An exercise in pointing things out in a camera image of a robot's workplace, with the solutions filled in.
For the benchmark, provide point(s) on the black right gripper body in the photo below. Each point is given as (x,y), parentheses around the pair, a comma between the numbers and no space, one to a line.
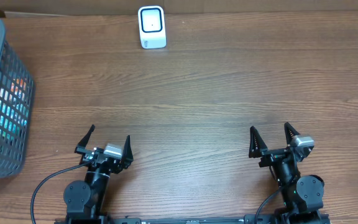
(272,156)

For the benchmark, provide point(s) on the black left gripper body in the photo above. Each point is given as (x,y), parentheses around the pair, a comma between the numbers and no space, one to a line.
(87,155)

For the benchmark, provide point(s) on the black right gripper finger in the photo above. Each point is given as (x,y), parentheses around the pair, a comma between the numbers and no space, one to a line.
(257,146)
(291,134)

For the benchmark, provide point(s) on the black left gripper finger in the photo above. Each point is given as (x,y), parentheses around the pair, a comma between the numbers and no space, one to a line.
(127,155)
(84,141)

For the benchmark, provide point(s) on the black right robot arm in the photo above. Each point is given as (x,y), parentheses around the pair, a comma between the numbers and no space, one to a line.
(302,195)

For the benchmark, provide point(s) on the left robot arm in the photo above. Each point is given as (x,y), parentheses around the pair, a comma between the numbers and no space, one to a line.
(85,198)

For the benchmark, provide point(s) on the white barcode scanner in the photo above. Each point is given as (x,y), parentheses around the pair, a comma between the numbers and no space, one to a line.
(152,27)

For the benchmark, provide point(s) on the grey plastic mesh basket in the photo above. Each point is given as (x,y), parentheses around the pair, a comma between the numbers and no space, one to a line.
(17,90)

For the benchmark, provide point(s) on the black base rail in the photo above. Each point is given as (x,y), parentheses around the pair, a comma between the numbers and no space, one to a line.
(247,219)

